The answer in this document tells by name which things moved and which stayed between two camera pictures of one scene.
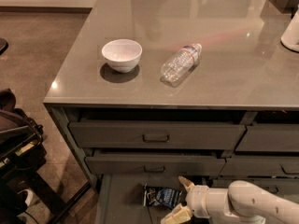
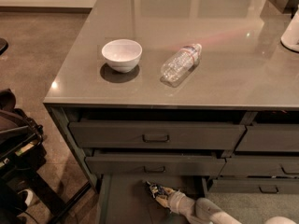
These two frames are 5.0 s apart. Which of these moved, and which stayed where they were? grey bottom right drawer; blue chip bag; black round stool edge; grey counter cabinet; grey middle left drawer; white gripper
Moved: white gripper; blue chip bag
Stayed: grey bottom right drawer; grey counter cabinet; black round stool edge; grey middle left drawer
